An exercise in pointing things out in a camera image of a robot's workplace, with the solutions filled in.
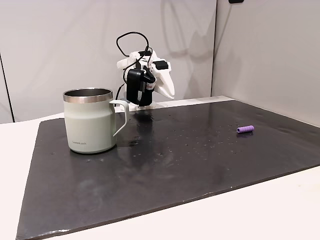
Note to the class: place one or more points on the purple pen grip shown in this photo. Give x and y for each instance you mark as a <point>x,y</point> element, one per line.
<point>245,129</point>

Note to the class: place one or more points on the pale green steel-rimmed mug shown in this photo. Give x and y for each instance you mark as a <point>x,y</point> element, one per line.
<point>86,122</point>

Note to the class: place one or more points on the black mat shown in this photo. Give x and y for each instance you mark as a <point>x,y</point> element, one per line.
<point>175,175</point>

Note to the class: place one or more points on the black camera box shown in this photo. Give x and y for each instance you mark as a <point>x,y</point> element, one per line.
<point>136,87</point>

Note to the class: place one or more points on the black wall fixture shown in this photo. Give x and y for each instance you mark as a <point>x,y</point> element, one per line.
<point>236,1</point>

